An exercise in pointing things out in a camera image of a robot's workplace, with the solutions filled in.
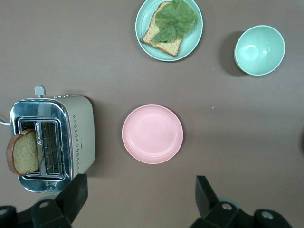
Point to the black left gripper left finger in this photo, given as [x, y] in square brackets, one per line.
[76, 194]

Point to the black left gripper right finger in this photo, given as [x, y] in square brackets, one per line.
[206, 202]

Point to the pink plate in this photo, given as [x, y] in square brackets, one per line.
[152, 134]

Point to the beige and chrome toaster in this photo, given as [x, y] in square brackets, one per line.
[80, 133]

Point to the bread slice in toaster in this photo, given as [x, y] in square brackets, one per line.
[23, 152]

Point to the green plate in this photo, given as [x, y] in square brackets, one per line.
[190, 45]

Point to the green bowl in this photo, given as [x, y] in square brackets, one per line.
[259, 51]

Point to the bread slice under lettuce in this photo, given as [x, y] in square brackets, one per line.
[168, 46]

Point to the green lettuce leaf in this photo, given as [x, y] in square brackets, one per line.
[175, 19]

